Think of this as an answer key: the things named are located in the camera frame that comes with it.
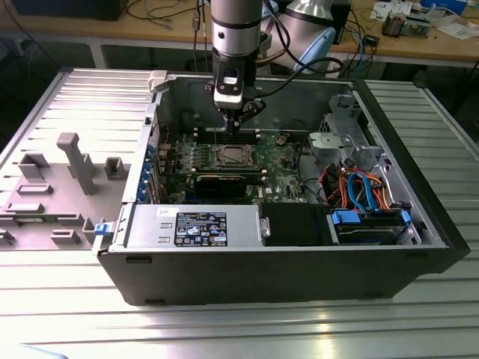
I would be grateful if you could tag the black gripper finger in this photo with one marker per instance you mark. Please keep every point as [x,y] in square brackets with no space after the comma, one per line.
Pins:
[254,108]
[231,121]

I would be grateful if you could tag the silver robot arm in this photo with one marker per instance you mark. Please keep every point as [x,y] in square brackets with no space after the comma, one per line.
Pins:
[235,33]

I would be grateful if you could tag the black RAM slot bank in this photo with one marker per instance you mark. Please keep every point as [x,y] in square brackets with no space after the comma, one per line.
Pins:
[206,137]

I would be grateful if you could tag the black drive bay cover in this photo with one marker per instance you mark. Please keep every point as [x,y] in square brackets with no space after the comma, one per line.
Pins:
[292,224]

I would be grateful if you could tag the black graphics card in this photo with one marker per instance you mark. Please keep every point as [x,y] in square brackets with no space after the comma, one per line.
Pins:
[221,185]

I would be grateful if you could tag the green motherboard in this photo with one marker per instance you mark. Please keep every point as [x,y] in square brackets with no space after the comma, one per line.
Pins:
[280,175]

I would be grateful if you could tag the long black RAM stick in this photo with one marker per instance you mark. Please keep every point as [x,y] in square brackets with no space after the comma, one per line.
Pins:
[179,178]

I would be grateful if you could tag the beige case latch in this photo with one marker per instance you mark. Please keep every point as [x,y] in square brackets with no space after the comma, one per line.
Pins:
[157,80]

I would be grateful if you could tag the black upright desktop box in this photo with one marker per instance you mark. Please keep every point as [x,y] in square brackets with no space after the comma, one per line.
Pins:
[342,22]

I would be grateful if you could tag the silver drive cage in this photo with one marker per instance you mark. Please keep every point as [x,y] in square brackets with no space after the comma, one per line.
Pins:
[359,153]

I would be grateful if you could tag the small black adapter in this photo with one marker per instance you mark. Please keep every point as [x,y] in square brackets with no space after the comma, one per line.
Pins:
[372,40]

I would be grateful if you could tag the silver power supply unit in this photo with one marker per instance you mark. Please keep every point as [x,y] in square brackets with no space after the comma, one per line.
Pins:
[149,224]

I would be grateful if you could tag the blue disk carrier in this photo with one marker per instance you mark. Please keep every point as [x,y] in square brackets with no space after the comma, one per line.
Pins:
[346,218]

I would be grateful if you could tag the wooden desk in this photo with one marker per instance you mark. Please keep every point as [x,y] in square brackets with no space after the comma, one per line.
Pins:
[112,30]

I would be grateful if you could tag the copper heat sink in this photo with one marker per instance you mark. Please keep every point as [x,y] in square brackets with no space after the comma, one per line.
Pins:
[393,24]

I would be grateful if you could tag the black PC case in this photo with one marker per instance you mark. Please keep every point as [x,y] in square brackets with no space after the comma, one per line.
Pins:
[262,276]

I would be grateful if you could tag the blue case latch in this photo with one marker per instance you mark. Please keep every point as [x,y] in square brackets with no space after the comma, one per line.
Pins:
[103,229]

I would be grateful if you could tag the metal component box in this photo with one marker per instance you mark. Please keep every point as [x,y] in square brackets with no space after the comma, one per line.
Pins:
[417,26]

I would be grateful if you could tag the grey parts rack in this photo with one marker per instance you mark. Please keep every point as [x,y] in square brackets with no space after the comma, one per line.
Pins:
[63,194]

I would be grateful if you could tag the large black box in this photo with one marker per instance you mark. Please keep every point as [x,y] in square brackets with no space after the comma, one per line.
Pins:
[67,9]

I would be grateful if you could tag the green RAM stick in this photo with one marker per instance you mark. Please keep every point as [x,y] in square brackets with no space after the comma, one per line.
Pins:
[48,218]

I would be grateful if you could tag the blue box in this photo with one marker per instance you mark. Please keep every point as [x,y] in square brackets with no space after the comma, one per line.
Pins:
[445,4]

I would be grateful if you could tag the white papers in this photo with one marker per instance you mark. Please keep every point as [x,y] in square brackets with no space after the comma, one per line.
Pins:
[456,30]

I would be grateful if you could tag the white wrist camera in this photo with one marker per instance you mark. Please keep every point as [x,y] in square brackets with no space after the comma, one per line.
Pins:
[227,99]

